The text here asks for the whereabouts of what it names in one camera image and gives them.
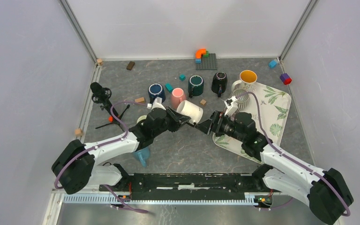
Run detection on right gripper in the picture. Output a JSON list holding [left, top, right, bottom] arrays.
[[194, 110, 245, 143]]

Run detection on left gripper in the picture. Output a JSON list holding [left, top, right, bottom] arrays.
[[152, 105, 191, 137]]

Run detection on cream white mug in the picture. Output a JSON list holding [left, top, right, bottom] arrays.
[[176, 100, 203, 124]]

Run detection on white ribbed mug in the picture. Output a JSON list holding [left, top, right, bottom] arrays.
[[232, 89, 249, 112]]

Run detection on light blue mug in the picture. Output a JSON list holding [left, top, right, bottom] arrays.
[[133, 147, 150, 167]]

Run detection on white floral mug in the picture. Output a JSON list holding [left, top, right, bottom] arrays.
[[231, 70, 257, 92]]

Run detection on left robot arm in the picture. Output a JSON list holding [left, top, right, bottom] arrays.
[[51, 107, 191, 195]]

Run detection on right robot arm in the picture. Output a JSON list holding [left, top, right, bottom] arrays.
[[193, 111, 354, 225]]

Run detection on pink mug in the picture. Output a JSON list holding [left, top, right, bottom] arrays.
[[171, 88, 187, 109]]

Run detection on navy blue mug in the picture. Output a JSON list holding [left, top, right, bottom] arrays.
[[148, 83, 166, 104]]

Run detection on light green mug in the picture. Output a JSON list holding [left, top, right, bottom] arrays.
[[136, 115, 147, 125]]

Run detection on dark green mug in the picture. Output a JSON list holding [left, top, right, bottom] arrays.
[[188, 75, 204, 98]]

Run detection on black mug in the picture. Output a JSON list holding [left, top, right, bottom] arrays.
[[211, 71, 228, 98]]

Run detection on teal block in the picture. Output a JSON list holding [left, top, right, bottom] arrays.
[[165, 83, 174, 93]]

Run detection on teal cube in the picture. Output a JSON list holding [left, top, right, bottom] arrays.
[[179, 74, 186, 81]]

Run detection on wooden block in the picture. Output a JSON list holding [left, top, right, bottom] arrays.
[[135, 97, 146, 104]]

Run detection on grey lego baseplate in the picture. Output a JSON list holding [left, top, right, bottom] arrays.
[[195, 53, 218, 70]]

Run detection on orange curved lego piece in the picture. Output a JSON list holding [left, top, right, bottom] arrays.
[[195, 48, 207, 59]]

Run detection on brown block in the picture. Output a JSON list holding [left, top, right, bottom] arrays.
[[126, 61, 135, 71]]

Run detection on floral leaf tray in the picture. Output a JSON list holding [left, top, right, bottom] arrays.
[[212, 82, 292, 164]]

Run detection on light blue block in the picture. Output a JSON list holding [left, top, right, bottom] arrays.
[[268, 59, 279, 68]]

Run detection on purple and red block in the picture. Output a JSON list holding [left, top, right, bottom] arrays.
[[279, 73, 292, 85]]

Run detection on corner wooden cube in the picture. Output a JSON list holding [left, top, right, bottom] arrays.
[[96, 59, 104, 66]]

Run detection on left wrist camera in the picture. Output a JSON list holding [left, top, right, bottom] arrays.
[[147, 97, 166, 110]]

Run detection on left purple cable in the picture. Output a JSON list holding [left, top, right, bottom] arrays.
[[53, 100, 151, 215]]

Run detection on purple cable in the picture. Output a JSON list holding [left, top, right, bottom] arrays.
[[237, 91, 352, 218], [53, 100, 151, 215]]

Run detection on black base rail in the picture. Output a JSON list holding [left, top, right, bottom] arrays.
[[110, 173, 277, 201]]

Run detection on wooden cube by rail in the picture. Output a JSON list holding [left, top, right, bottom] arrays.
[[74, 128, 83, 137]]

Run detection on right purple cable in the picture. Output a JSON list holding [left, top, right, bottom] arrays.
[[237, 91, 352, 218]]

